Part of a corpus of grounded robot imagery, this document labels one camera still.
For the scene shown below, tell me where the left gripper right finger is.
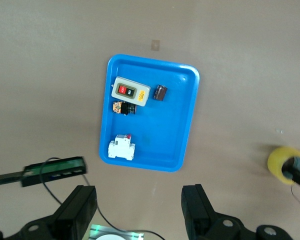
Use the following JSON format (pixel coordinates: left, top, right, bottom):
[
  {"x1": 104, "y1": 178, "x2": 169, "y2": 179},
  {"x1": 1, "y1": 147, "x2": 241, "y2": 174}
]
[{"x1": 180, "y1": 183, "x2": 294, "y2": 240}]

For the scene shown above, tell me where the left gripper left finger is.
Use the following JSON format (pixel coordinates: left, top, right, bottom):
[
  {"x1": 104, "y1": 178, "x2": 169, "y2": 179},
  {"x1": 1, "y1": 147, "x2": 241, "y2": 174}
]
[{"x1": 0, "y1": 184, "x2": 99, "y2": 240}]

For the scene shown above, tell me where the yellow tape roll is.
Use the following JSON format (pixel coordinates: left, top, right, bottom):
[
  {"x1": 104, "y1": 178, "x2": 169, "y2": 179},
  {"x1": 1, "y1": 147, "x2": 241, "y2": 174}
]
[{"x1": 266, "y1": 146, "x2": 300, "y2": 186}]

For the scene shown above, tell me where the green circuit board strip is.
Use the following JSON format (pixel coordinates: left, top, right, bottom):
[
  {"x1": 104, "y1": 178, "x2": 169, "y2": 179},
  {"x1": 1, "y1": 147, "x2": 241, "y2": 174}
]
[{"x1": 0, "y1": 156, "x2": 88, "y2": 189}]

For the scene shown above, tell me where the white circuit breaker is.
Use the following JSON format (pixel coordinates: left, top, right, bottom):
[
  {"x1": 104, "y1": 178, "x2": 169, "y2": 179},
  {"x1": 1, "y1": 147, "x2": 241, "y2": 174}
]
[{"x1": 107, "y1": 133, "x2": 137, "y2": 161}]

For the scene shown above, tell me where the blue plastic tray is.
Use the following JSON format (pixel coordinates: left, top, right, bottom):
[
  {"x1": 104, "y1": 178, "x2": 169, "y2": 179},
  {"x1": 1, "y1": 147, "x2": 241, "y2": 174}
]
[{"x1": 98, "y1": 53, "x2": 201, "y2": 174}]

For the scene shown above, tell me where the black orange push button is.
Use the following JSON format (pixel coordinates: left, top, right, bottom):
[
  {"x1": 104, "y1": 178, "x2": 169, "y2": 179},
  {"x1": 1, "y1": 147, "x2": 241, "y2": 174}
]
[{"x1": 111, "y1": 100, "x2": 137, "y2": 117}]

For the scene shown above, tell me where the dark brown capacitor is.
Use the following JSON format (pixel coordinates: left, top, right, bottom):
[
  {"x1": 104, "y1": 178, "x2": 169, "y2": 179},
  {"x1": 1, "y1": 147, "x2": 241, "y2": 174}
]
[{"x1": 152, "y1": 84, "x2": 169, "y2": 102}]

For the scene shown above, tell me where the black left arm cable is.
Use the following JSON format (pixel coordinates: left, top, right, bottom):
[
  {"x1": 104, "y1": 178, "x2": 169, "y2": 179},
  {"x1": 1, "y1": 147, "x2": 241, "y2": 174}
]
[{"x1": 39, "y1": 156, "x2": 166, "y2": 240}]

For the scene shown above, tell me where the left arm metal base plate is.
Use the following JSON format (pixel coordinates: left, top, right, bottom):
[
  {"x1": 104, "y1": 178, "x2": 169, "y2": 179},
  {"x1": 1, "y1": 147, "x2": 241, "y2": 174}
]
[{"x1": 89, "y1": 223, "x2": 146, "y2": 240}]

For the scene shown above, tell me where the grey on-off switch box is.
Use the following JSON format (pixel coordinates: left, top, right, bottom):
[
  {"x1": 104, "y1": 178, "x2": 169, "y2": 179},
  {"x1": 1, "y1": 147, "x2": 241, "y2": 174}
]
[{"x1": 110, "y1": 75, "x2": 152, "y2": 108}]

